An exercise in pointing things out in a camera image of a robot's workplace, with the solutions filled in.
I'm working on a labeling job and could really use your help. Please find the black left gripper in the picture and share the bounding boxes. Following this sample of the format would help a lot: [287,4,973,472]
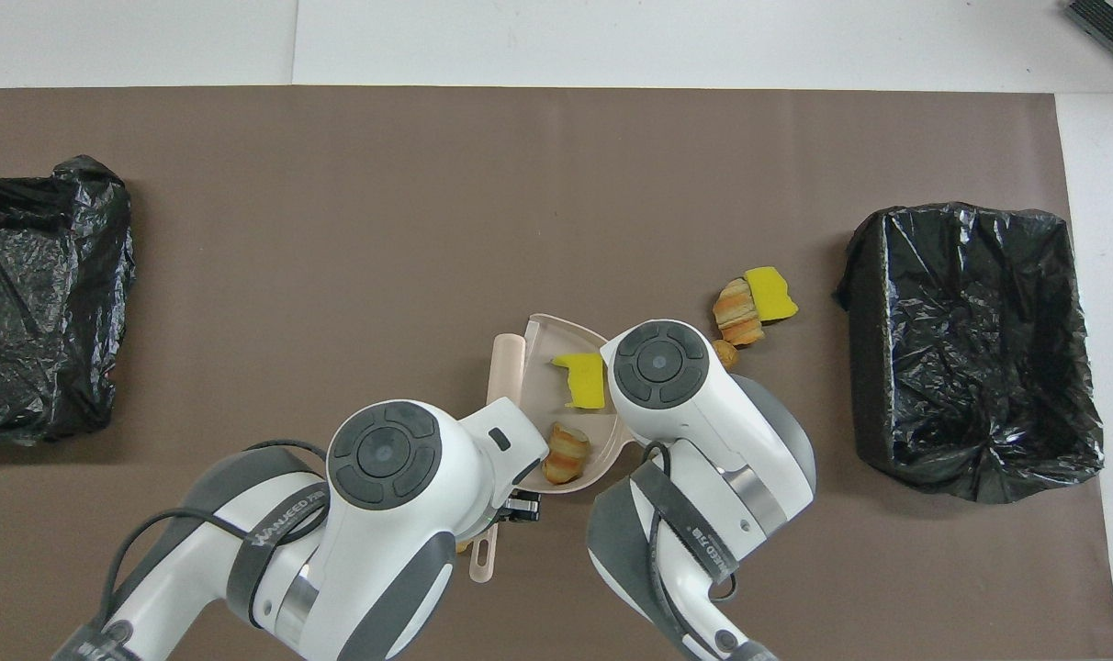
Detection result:
[497,489,542,524]

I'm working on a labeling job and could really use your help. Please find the beige plastic dustpan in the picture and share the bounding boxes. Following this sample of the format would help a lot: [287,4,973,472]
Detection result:
[511,314,631,495]

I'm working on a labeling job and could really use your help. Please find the beige hand brush black bristles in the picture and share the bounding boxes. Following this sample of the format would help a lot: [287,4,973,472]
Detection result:
[467,333,528,585]

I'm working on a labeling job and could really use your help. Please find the notched yellow sponge piece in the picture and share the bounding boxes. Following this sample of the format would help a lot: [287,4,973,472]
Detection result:
[551,351,607,410]

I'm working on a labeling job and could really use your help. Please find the bin lined with black bag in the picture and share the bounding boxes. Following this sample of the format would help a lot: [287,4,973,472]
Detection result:
[0,154,137,447]
[833,202,1106,505]

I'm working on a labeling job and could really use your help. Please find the brown paper table mat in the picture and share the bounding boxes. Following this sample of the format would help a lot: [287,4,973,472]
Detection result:
[0,86,1113,661]

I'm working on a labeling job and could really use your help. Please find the grey ribbed device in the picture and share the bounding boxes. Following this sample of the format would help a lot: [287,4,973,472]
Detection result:
[1066,0,1113,76]

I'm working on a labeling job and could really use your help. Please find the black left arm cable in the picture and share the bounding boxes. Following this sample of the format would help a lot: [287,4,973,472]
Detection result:
[97,439,330,644]

